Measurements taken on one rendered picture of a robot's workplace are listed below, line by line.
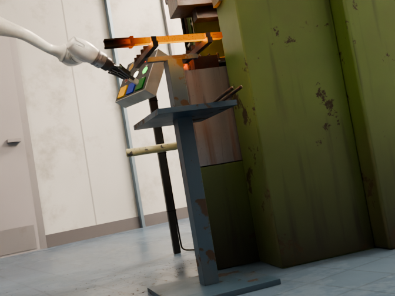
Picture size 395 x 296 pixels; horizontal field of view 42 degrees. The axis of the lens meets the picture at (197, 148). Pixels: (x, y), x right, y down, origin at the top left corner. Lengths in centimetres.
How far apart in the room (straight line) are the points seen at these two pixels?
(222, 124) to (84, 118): 315
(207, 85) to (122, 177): 317
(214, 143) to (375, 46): 81
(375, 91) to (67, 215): 361
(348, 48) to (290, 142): 47
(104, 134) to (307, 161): 348
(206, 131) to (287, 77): 44
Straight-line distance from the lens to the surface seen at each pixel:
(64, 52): 297
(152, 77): 300
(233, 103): 189
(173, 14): 276
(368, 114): 228
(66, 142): 530
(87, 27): 568
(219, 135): 239
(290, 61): 227
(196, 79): 240
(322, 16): 240
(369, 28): 237
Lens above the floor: 43
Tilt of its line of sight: 3 degrees up
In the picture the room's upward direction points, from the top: 10 degrees counter-clockwise
